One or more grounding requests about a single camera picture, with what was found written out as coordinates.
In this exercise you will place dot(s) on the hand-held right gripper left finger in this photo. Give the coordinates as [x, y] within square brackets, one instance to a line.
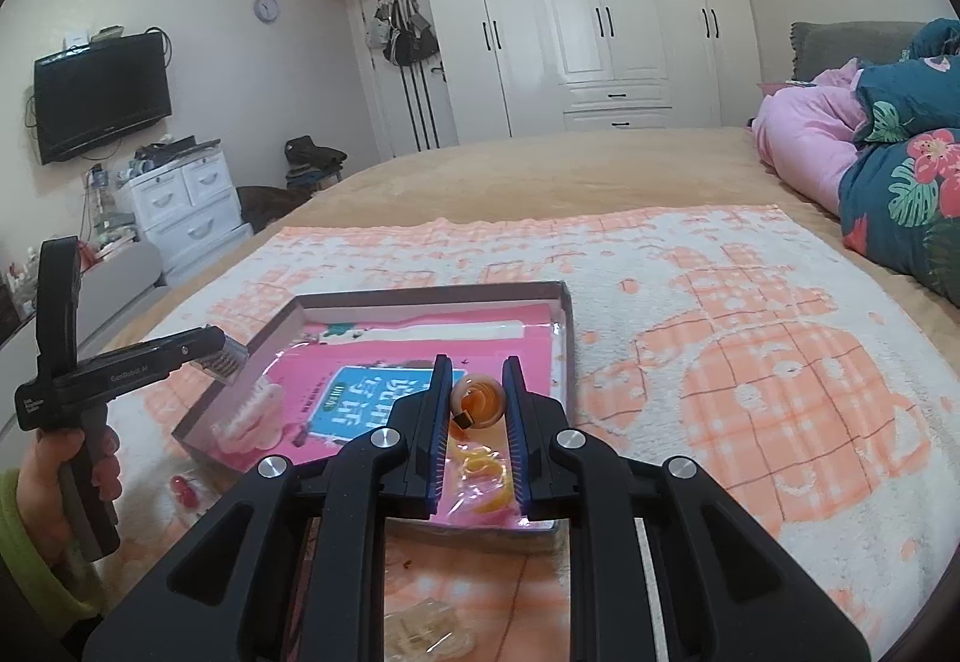
[437, 441]

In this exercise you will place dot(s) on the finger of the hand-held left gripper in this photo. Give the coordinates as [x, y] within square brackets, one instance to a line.
[217, 362]

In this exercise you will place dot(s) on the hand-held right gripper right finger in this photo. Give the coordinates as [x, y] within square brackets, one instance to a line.
[517, 452]

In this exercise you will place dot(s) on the shallow cardboard box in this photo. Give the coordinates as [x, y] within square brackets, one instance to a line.
[225, 400]

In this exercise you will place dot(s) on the clear packet of yellow jewelry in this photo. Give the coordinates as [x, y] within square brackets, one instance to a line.
[480, 407]

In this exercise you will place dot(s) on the white comb hair clip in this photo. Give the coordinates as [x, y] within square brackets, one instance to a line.
[247, 418]

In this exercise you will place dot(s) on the red ball earrings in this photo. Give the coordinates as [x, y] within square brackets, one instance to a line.
[185, 491]

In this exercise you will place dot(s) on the clear packet of pale earrings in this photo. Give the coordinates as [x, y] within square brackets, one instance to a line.
[427, 628]

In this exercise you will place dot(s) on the person's left hand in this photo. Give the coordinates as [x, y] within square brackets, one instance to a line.
[41, 489]

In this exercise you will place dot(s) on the grey cushioned bench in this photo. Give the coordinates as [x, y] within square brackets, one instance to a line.
[120, 295]

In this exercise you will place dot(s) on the dark bag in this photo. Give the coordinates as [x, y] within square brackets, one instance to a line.
[270, 205]

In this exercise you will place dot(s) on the white drawer cabinet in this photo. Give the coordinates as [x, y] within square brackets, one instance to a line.
[187, 197]

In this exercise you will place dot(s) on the pile of dark clothes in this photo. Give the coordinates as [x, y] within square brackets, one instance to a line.
[315, 160]

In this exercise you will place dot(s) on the peach white patterned blanket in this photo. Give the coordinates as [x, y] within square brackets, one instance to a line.
[750, 370]

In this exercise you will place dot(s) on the bed with beige cover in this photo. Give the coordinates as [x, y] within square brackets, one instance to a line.
[525, 182]

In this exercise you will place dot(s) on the white door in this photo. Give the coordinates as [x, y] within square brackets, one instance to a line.
[390, 107]

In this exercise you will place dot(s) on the grey hanging handbag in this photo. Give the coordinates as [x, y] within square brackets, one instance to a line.
[379, 29]

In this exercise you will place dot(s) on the black hanging handbag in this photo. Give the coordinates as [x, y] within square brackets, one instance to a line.
[411, 36]

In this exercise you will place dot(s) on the pink duvet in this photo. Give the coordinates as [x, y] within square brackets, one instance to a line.
[802, 130]

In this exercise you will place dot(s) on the white wardrobe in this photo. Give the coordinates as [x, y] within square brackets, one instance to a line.
[540, 17]

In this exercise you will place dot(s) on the teal floral quilt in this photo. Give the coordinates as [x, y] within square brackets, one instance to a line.
[900, 205]

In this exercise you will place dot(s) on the grey pillow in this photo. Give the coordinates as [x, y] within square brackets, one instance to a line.
[825, 47]

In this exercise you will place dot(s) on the black wall television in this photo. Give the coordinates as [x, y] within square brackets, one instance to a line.
[101, 96]

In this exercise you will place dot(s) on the round wall clock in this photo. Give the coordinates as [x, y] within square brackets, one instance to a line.
[267, 8]

